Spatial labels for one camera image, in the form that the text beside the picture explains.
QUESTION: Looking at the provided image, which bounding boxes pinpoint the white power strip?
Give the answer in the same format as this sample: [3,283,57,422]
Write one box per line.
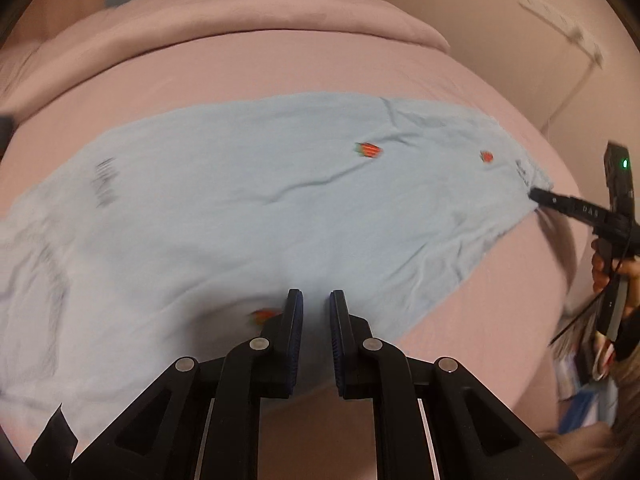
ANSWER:
[520,0,606,67]

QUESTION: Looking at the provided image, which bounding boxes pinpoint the pink duvet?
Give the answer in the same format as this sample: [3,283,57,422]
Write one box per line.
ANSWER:
[0,0,451,121]

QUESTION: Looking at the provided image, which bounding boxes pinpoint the light blue denim pants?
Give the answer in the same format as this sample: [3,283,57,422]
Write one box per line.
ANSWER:
[0,92,553,456]

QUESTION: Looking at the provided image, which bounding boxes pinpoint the person's right hand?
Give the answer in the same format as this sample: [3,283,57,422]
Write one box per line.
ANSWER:
[591,239,640,308]

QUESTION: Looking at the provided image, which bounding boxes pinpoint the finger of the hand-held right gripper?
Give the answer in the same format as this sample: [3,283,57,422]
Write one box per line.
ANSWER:
[530,187,608,226]

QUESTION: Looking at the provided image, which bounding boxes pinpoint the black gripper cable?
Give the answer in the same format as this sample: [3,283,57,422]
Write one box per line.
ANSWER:
[549,240,632,346]

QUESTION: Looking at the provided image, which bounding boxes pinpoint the blurred blue and white clutter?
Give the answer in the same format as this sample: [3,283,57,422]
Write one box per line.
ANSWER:
[555,320,640,436]

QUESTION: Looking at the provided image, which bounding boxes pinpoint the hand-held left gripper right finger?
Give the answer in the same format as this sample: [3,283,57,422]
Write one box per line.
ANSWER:
[328,289,543,480]

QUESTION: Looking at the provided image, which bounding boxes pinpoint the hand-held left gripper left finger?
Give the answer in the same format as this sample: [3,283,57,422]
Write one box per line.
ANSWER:
[70,288,305,480]

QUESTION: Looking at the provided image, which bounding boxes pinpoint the white power cable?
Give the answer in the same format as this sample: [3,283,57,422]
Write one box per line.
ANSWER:
[547,57,603,133]

